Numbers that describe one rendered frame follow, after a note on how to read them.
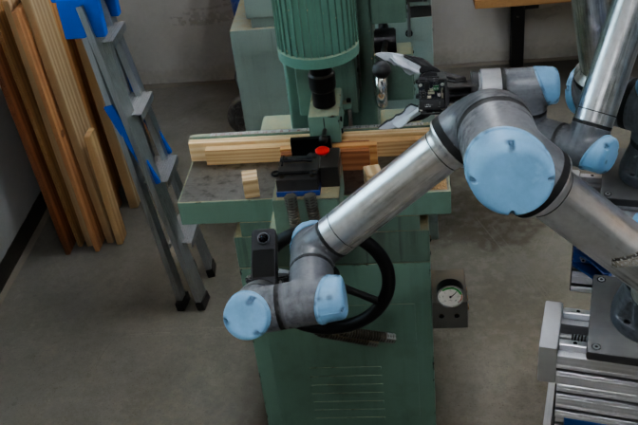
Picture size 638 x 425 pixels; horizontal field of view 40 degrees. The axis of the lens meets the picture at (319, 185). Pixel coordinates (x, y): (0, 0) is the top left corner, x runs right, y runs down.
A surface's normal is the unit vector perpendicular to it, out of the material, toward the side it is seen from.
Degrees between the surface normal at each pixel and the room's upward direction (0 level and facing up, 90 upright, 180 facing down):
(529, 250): 0
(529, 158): 85
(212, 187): 0
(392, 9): 90
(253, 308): 60
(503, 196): 85
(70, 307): 0
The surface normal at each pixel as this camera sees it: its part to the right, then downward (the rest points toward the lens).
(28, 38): 0.99, -0.08
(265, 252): -0.13, -0.44
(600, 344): -0.10, -0.84
